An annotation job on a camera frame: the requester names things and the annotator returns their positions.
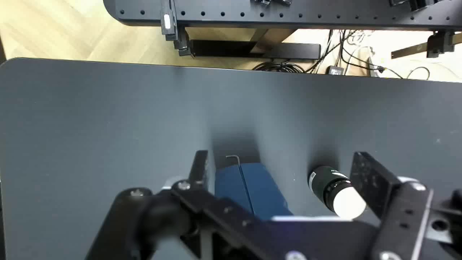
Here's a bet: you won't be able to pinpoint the black clamped camera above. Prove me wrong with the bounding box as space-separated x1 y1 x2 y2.
160 0 191 57

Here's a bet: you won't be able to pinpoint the blue plastic tool case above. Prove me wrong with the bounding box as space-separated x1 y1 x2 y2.
213 161 294 223

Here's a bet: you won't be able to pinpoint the tangled black floor cables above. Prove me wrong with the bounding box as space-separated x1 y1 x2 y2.
251 28 431 81

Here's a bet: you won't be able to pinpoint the dark bottle with black cap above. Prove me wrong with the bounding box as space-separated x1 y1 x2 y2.
306 165 368 220

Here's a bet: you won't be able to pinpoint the black clamp with bar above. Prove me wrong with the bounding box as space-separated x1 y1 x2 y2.
389 29 462 61

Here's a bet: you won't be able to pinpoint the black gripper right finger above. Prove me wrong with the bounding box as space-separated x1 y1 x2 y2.
349 151 462 260

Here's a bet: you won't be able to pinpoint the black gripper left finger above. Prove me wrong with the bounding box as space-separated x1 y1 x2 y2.
85 149 261 260

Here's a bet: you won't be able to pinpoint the black perforated metal frame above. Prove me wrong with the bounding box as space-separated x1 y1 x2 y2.
102 0 462 32

